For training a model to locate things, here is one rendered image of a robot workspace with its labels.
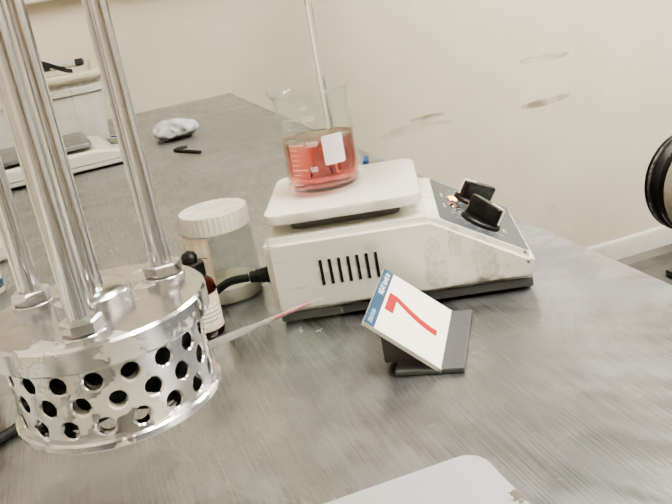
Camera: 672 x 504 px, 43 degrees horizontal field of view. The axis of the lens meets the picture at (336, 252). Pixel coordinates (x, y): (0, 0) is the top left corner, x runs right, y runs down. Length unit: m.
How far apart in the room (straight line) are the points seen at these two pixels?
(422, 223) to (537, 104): 1.83
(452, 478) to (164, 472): 0.17
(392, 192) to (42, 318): 0.41
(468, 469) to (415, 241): 0.24
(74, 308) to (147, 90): 1.87
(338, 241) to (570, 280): 0.18
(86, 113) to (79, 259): 1.44
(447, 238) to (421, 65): 1.66
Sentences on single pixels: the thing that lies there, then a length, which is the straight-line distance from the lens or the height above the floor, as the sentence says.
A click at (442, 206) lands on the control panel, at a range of 0.68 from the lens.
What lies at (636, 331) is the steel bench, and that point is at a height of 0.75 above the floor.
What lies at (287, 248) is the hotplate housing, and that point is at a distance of 0.64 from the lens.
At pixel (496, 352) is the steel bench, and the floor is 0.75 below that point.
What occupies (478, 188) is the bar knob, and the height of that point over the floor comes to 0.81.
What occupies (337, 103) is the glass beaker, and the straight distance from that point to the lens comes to 0.66.
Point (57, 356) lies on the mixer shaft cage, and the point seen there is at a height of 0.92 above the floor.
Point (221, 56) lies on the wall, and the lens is 2.13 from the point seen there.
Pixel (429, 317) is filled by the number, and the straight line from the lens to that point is 0.60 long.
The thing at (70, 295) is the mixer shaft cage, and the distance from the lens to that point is 0.24.
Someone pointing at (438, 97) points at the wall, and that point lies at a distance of 2.31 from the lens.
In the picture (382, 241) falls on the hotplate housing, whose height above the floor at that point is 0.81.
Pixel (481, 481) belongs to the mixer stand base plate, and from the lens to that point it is 0.44.
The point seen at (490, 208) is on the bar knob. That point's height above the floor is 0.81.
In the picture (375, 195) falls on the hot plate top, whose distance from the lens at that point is 0.64.
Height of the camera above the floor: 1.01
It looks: 19 degrees down
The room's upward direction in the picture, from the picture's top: 10 degrees counter-clockwise
